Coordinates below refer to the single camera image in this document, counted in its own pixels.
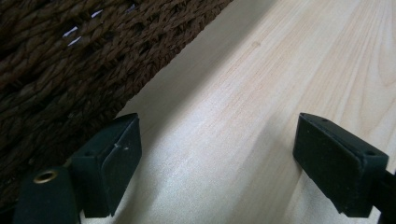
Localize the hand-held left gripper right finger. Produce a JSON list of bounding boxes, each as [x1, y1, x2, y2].
[[292, 112, 396, 224]]

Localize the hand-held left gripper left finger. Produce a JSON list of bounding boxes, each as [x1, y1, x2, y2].
[[12, 112, 143, 224]]

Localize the brown woven basket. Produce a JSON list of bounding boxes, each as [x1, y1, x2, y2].
[[0, 0, 234, 216]]

